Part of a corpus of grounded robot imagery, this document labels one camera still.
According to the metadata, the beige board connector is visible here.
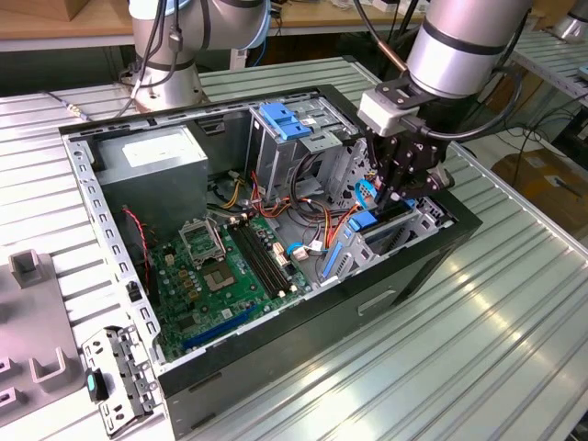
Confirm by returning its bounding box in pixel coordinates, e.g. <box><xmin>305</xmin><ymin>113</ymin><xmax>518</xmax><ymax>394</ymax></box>
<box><xmin>272</xmin><ymin>242</ymin><xmax>291</xmax><ymax>271</ymax></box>

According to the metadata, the black RAM slot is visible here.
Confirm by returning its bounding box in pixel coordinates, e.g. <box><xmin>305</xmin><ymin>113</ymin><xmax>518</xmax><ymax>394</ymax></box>
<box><xmin>239</xmin><ymin>219</ymin><xmax>294</xmax><ymax>294</ymax></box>
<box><xmin>243</xmin><ymin>217</ymin><xmax>300</xmax><ymax>292</ymax></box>
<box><xmin>228</xmin><ymin>222</ymin><xmax>284</xmax><ymax>298</ymax></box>
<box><xmin>233</xmin><ymin>220</ymin><xmax>289</xmax><ymax>296</ymax></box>

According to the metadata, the silver optical drive cage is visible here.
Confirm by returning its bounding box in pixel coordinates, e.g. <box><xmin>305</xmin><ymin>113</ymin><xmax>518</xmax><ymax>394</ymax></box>
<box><xmin>245</xmin><ymin>94</ymin><xmax>364</xmax><ymax>206</ymax></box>

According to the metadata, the yellow black wire bundle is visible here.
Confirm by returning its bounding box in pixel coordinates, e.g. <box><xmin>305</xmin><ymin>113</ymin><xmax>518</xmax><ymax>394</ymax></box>
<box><xmin>209</xmin><ymin>170</ymin><xmax>247</xmax><ymax>210</ymax></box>

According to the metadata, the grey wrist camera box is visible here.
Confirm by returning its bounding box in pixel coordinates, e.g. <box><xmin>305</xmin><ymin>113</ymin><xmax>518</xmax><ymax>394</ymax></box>
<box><xmin>357</xmin><ymin>89</ymin><xmax>422</xmax><ymax>138</ymax></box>

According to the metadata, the blue plastic drive latch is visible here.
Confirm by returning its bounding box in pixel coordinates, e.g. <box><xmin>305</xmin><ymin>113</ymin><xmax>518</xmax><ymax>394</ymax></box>
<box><xmin>259</xmin><ymin>103</ymin><xmax>313</xmax><ymax>142</ymax></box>

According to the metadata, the red orange power wire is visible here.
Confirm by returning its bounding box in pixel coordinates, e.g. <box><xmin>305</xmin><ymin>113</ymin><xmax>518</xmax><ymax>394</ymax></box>
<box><xmin>330</xmin><ymin>172</ymin><xmax>382</xmax><ymax>244</ymax></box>

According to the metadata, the wooden desk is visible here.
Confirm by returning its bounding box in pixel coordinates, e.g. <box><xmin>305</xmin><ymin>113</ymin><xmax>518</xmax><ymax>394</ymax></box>
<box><xmin>0</xmin><ymin>0</ymin><xmax>428</xmax><ymax>52</ymax></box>

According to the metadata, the CPU socket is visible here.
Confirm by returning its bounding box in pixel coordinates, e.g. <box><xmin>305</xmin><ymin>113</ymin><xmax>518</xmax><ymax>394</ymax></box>
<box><xmin>198</xmin><ymin>261</ymin><xmax>239</xmax><ymax>295</ymax></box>

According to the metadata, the metal expansion bracket cover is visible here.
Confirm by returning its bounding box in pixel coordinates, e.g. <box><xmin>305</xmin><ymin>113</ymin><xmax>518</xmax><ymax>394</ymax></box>
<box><xmin>81</xmin><ymin>323</ymin><xmax>162</xmax><ymax>436</ymax></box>

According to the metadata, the orange red wire bundle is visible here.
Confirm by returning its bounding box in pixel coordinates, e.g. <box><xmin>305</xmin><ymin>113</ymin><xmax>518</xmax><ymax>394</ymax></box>
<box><xmin>247</xmin><ymin>170</ymin><xmax>334</xmax><ymax>252</ymax></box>

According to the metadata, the black camera cable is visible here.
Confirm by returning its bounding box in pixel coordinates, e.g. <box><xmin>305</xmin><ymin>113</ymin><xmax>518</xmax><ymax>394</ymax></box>
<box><xmin>403</xmin><ymin>68</ymin><xmax>526</xmax><ymax>142</ymax></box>

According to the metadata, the blue wire white plug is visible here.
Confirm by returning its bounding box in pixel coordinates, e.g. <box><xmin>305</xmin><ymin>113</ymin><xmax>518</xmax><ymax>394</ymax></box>
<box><xmin>285</xmin><ymin>241</ymin><xmax>328</xmax><ymax>262</ymax></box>

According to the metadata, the black latch blue button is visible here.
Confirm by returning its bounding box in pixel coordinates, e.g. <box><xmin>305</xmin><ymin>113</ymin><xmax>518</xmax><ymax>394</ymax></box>
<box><xmin>85</xmin><ymin>367</ymin><xmax>110</xmax><ymax>403</ymax></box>

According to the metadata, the silver disk bay cage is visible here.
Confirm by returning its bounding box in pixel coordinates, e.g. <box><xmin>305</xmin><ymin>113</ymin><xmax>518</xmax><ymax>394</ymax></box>
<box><xmin>316</xmin><ymin>136</ymin><xmax>456</xmax><ymax>288</ymax></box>

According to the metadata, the red black twisted wire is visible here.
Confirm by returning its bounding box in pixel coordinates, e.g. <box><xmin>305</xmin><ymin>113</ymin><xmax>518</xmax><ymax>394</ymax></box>
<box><xmin>121</xmin><ymin>207</ymin><xmax>153</xmax><ymax>295</ymax></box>

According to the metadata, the blue data wire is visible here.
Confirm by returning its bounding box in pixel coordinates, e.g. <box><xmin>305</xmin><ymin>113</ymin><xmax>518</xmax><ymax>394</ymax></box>
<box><xmin>355</xmin><ymin>176</ymin><xmax>380</xmax><ymax>209</ymax></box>

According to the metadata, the metal socket cover frame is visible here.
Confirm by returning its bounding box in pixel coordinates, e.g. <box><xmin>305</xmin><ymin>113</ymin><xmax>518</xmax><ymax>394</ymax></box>
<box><xmin>177</xmin><ymin>219</ymin><xmax>227</xmax><ymax>270</ymax></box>

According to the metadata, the blue expansion slot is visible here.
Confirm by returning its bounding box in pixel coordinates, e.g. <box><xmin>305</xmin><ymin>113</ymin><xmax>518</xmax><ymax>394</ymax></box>
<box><xmin>182</xmin><ymin>306</ymin><xmax>258</xmax><ymax>351</ymax></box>

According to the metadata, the copper coloured tube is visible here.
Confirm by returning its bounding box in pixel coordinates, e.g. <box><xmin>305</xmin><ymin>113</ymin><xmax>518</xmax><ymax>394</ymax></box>
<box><xmin>375</xmin><ymin>36</ymin><xmax>411</xmax><ymax>74</ymax></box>

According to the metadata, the slatted metal side table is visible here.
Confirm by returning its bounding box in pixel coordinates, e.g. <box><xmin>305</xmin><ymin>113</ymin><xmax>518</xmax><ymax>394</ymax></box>
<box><xmin>493</xmin><ymin>31</ymin><xmax>588</xmax><ymax>100</ymax></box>

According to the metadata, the hard disk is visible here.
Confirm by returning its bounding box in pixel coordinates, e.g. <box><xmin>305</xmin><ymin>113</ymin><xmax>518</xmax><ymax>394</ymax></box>
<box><xmin>322</xmin><ymin>197</ymin><xmax>417</xmax><ymax>280</ymax></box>

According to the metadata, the black PC case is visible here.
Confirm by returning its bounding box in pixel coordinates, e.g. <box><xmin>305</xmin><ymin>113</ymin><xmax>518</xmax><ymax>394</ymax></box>
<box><xmin>58</xmin><ymin>83</ymin><xmax>483</xmax><ymax>440</ymax></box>

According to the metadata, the black cable metal plug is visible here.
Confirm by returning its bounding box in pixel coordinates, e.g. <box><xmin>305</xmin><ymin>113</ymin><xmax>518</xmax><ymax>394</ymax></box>
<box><xmin>45</xmin><ymin>0</ymin><xmax>185</xmax><ymax>121</ymax></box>

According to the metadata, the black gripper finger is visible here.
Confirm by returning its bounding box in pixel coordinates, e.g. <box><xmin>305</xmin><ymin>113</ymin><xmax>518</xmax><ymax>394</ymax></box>
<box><xmin>396</xmin><ymin>175</ymin><xmax>455</xmax><ymax>204</ymax></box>
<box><xmin>368</xmin><ymin>136</ymin><xmax>401</xmax><ymax>216</ymax></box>

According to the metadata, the green motherboard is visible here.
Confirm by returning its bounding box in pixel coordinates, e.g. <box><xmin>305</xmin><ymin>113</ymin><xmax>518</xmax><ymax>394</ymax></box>
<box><xmin>149</xmin><ymin>215</ymin><xmax>313</xmax><ymax>362</ymax></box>

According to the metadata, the grey parts rack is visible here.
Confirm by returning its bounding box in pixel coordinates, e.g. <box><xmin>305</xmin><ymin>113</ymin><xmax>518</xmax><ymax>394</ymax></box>
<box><xmin>0</xmin><ymin>249</ymin><xmax>96</xmax><ymax>414</ymax></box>

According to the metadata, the flat cardboard box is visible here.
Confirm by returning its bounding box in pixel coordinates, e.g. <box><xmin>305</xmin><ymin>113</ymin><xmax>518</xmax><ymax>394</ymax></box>
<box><xmin>491</xmin><ymin>149</ymin><xmax>588</xmax><ymax>233</ymax></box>

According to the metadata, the grey power supply box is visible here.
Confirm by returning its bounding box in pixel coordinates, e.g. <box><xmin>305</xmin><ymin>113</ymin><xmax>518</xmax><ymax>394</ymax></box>
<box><xmin>94</xmin><ymin>124</ymin><xmax>210</xmax><ymax>235</ymax></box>

